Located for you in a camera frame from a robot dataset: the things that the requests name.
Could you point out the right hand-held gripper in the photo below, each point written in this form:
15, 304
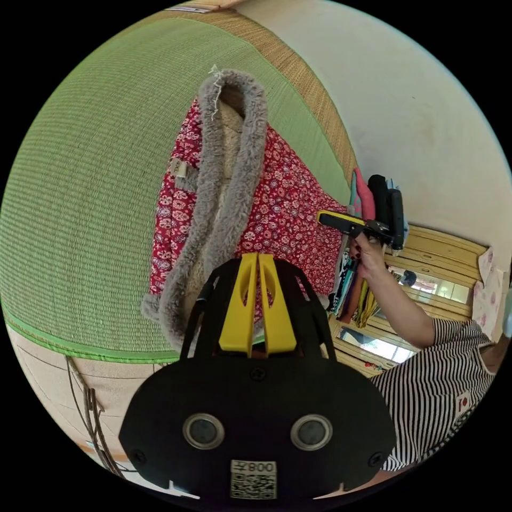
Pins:
376, 232

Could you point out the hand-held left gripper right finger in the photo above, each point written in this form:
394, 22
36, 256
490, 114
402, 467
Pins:
276, 320

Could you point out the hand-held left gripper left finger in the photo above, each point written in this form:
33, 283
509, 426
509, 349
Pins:
238, 316

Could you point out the red floral vest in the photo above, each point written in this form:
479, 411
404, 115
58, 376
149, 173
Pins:
280, 200

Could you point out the person's right forearm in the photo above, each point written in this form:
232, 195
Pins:
400, 304

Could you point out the white floral curtain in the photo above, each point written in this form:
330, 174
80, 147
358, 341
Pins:
490, 292

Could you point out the person's right hand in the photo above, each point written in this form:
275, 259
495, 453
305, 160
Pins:
372, 258

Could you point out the pile of clothes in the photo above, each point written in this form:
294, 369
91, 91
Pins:
366, 196

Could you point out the yellow wooden framed window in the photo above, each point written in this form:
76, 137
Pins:
436, 260

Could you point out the person's body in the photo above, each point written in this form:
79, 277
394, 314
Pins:
432, 392

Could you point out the bed with green woven mat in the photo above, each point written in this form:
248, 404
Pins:
88, 192

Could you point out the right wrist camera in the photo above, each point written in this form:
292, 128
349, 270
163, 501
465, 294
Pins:
397, 220

